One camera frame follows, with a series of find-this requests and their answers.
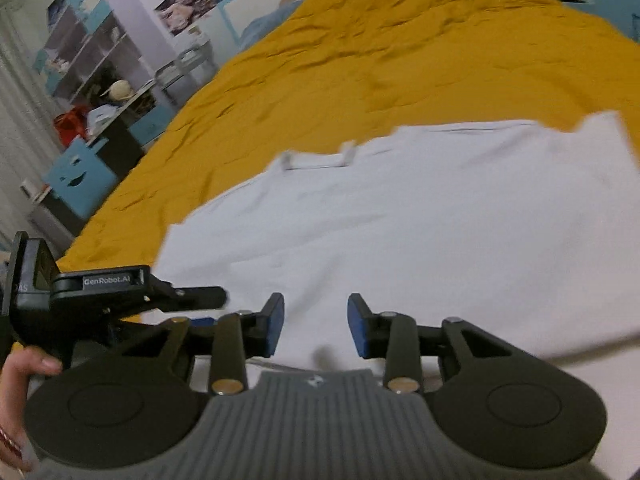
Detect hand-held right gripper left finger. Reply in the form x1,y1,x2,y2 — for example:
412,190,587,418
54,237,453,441
112,292,286,396

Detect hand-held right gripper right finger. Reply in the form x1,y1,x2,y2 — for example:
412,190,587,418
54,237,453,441
346,292,526,395

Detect yellow blanket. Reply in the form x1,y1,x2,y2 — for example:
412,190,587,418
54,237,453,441
10,0,640,353

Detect person's left hand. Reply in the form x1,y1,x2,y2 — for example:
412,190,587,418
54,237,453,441
0,347,64,461

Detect blue pillow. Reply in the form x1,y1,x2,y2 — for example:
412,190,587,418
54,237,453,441
240,7,301,51

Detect grey desk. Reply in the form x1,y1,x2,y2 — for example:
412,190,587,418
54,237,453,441
20,82,173,253

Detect light blue plastic bag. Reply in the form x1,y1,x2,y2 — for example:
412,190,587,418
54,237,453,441
87,105,121,128

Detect red bag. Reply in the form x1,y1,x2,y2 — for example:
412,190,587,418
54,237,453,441
54,106,93,148

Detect blue and white drawer cabinet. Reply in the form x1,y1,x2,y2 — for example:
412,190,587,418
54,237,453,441
127,102,173,148

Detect grey trolley cart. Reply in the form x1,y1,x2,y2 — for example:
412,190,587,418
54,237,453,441
155,35,221,93

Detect white and blue headboard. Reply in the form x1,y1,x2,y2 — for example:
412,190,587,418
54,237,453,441
216,0,493,53

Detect white t-shirt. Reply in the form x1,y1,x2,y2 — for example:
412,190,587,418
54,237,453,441
155,110,640,376

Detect white curtain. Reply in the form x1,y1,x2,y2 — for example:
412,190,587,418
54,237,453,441
0,2,66,241

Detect white and blue bookshelf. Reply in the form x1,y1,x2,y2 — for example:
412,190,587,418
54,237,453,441
31,0,176,111

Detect purple wall poster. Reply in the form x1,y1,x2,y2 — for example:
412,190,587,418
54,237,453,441
155,0,201,37

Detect blue smiley face chair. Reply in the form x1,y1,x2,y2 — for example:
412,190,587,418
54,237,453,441
44,137,118,221

